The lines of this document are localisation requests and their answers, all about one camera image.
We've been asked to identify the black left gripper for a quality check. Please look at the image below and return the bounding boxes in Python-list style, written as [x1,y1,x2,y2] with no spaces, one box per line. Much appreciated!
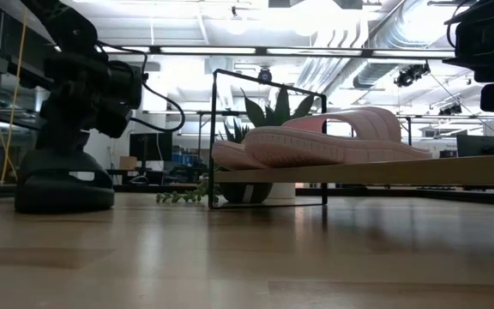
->
[34,58,132,155]

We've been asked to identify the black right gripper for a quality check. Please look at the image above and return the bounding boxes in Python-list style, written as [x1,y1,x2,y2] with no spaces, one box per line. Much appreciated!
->
[443,0,494,83]

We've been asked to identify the black rubber slide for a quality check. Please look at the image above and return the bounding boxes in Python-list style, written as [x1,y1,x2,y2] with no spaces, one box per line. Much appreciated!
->
[13,148,116,215]

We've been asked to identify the pink rubber slide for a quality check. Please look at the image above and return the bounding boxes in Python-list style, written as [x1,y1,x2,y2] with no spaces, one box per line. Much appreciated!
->
[211,140,269,171]
[243,106,433,169]

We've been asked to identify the black hanging spotlight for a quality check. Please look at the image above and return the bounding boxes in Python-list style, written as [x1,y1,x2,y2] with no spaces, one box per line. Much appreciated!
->
[394,63,431,88]

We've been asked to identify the black computer monitor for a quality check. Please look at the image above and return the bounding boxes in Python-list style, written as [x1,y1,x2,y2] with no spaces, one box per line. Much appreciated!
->
[456,134,494,158]
[129,131,174,163]

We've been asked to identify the succulent plants in dark pot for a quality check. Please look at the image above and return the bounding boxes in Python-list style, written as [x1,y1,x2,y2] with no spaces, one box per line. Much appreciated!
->
[155,118,274,205]

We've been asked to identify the overhead led light bar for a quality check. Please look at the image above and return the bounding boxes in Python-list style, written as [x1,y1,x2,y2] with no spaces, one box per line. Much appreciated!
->
[96,44,456,59]

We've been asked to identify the snake plant in white pot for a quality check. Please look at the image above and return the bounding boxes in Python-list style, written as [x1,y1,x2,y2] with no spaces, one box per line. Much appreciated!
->
[240,87,316,201]

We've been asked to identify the yellow cable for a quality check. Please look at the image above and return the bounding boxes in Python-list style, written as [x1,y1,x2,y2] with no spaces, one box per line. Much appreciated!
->
[0,0,29,184]

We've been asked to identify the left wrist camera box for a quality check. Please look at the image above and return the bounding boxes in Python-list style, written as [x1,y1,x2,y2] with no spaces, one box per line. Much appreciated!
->
[107,59,146,111]

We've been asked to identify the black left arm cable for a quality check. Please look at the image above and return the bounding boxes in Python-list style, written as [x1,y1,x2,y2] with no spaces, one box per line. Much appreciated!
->
[95,40,187,133]

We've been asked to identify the black metal table frame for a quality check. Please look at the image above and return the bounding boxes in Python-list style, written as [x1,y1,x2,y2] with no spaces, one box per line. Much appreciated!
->
[0,183,494,208]

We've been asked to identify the wooden shelf with black frame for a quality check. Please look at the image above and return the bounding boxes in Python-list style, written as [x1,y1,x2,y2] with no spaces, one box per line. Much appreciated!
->
[208,68,494,211]

